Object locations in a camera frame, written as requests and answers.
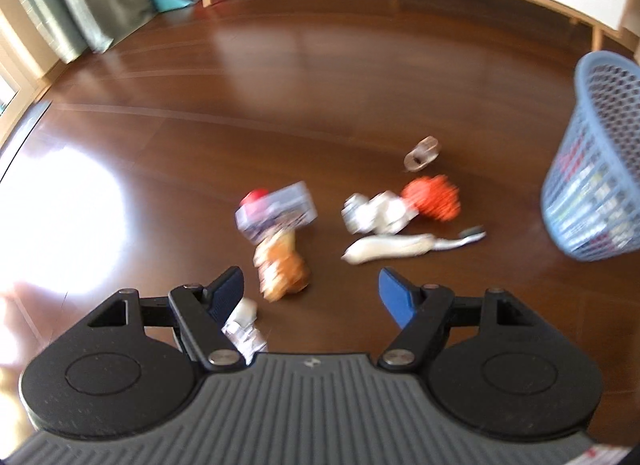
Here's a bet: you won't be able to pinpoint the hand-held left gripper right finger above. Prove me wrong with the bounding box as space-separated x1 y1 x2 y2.
377 267 548 372

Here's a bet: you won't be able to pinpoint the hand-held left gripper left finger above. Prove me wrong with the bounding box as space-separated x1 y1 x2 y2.
87 266 246 372

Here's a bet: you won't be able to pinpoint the white foil wrapper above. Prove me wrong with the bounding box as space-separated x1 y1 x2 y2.
221 297 268 365

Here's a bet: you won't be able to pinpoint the orange plastic wrapper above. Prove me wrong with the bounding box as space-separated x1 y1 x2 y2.
253 230 310 302

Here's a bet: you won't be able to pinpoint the blue mesh plastic basket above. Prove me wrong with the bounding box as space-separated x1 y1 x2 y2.
541 52 640 262

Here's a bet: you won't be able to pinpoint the white toothbrush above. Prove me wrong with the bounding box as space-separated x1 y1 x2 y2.
432 226 486 252

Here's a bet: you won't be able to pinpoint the crumpled white packaging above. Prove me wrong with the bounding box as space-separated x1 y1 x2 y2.
341 192 418 235

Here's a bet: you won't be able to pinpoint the clear plastic case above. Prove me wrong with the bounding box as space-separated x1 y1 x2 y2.
235 182 318 241

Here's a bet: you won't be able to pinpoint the orange mesh net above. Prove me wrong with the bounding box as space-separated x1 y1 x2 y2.
402 175 461 220

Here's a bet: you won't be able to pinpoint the small brown clear cup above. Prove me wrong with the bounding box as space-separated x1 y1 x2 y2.
404 136 441 172

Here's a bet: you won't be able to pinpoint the wooden door frame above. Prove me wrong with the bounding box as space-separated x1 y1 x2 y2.
0 10 56 111

